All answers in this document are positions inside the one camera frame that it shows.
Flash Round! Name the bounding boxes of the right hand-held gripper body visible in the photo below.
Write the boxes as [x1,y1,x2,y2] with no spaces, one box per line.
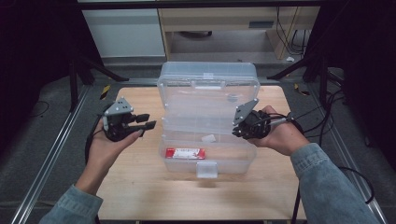
[233,97,272,141]

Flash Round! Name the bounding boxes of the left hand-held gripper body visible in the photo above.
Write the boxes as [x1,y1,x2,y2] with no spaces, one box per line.
[102,96,138,143]

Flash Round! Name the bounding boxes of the clear plastic storage box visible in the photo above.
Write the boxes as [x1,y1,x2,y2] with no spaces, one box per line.
[156,61,262,180]

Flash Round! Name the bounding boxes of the person's right hand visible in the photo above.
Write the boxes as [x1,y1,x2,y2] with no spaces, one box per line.
[247,105,311,157]

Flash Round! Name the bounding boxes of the person's left hand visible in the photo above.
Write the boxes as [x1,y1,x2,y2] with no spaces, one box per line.
[89,119,145,174]

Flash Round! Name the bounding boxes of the small white packet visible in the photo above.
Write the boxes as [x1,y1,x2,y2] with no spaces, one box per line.
[201,133,218,144]

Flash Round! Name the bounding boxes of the yellow black tape marker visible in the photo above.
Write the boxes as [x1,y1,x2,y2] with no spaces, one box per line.
[293,82,311,96]
[99,84,112,101]

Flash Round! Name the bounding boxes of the red flat packet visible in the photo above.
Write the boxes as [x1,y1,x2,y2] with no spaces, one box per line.
[164,147,206,161]

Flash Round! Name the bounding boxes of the black metal stand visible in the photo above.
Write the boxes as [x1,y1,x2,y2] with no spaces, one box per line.
[266,50,332,110]
[67,50,131,114]

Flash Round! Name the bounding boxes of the white cabinet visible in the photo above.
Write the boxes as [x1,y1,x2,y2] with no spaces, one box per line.
[81,7,166,59]

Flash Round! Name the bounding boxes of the wooden office desk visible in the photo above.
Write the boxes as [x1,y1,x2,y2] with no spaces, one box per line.
[157,6,321,61]

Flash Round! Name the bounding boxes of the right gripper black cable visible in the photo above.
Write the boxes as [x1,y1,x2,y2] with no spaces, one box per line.
[253,88,347,147]

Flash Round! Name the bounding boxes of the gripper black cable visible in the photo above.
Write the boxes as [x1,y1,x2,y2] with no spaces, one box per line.
[84,106,108,165]
[253,88,347,147]

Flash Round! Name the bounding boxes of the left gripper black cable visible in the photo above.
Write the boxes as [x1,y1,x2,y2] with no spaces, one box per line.
[84,106,108,165]

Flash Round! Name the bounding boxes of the black cables under desk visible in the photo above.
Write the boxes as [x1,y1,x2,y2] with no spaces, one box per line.
[275,6,313,58]

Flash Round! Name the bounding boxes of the black floor cable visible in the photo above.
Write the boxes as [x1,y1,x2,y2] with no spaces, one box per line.
[338,165,375,205]

